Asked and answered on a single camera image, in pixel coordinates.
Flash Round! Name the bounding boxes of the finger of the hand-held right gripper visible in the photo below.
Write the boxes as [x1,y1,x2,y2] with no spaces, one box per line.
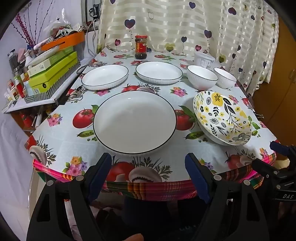
[252,159,280,179]
[270,141,296,163]

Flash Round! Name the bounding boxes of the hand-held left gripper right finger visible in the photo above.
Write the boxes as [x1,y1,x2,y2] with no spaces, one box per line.
[184,152,270,241]

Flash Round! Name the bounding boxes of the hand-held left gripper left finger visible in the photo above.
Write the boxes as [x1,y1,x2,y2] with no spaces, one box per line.
[26,152,112,241]

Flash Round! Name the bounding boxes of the white plate black rim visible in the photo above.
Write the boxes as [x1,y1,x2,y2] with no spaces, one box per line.
[81,64,129,90]
[135,61,183,84]
[93,91,177,155]

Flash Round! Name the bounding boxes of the yellow floral bowl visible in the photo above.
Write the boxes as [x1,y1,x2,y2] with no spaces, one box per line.
[193,91,252,146]

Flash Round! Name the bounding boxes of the large white ribbed bowl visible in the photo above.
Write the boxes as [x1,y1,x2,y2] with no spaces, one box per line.
[186,65,218,90]

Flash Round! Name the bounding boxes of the vegetable print tablecloth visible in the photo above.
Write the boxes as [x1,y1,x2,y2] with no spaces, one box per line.
[29,45,277,183]

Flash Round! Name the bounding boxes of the pink plaid cloth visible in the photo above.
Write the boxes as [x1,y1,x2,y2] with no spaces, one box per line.
[32,154,277,202]

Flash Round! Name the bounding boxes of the wooden cabinet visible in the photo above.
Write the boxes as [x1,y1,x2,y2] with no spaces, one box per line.
[251,21,296,149]

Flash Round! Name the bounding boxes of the small white ribbed bowl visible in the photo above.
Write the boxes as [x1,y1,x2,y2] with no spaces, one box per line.
[213,67,237,89]

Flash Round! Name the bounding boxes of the white side shelf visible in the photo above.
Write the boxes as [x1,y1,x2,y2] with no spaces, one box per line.
[2,58,93,114]

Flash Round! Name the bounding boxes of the striped box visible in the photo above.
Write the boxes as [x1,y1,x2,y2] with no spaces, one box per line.
[24,70,79,104]

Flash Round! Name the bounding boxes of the white plastic tub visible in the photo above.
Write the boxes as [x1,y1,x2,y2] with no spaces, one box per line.
[194,51,216,69]

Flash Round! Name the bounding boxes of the row of small spice jars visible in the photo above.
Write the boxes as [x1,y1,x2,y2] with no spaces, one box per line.
[3,67,30,106]

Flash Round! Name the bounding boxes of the pale green flat box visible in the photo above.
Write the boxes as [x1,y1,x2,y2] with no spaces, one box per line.
[28,46,75,77]

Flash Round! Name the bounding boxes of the dark sauce jar red lid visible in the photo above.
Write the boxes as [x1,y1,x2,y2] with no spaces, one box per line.
[134,35,148,59]

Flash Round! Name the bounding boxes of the orange tray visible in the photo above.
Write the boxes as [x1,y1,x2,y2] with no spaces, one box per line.
[42,31,85,51]

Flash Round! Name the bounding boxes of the heart print curtain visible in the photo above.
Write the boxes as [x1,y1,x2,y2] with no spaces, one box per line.
[96,0,280,93]

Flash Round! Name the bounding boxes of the red branch decoration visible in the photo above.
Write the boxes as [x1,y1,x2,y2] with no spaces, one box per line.
[10,6,44,47]

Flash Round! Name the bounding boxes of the black cable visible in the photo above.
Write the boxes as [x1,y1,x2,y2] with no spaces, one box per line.
[76,65,93,75]

